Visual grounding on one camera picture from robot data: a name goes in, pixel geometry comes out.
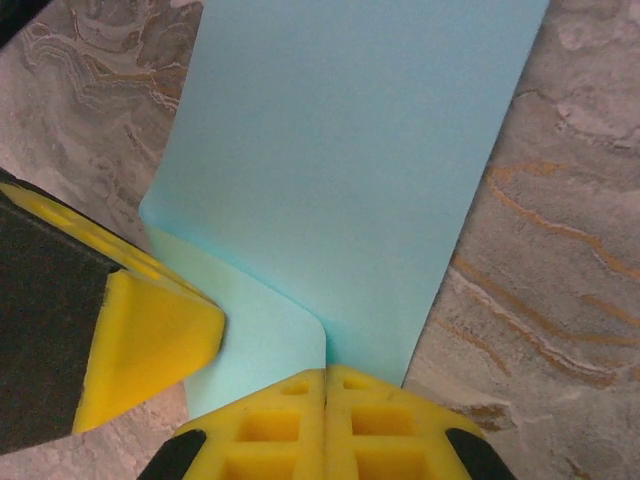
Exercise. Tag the light blue paper sheet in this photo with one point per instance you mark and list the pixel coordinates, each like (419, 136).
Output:
(325, 175)

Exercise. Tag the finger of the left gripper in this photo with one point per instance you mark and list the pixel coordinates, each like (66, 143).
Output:
(150, 325)

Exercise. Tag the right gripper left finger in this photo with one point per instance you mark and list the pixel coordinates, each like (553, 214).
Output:
(305, 425)

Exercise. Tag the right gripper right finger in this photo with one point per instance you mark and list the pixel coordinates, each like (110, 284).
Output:
(340, 425)

